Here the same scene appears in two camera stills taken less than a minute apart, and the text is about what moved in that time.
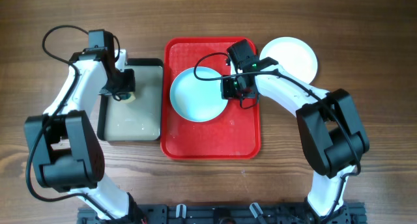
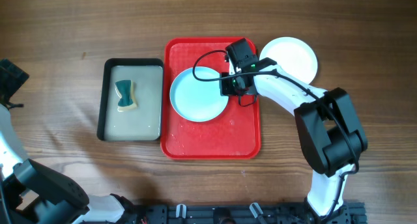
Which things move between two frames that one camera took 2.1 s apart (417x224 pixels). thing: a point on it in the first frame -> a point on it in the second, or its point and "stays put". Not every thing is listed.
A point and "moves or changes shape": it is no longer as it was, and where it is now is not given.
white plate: (293, 55) stays put
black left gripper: (127, 81) -> (8, 77)
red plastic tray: (234, 134) stays put
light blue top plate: (195, 99) stays put
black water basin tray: (141, 119) stays put
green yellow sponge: (128, 98) moves or changes shape
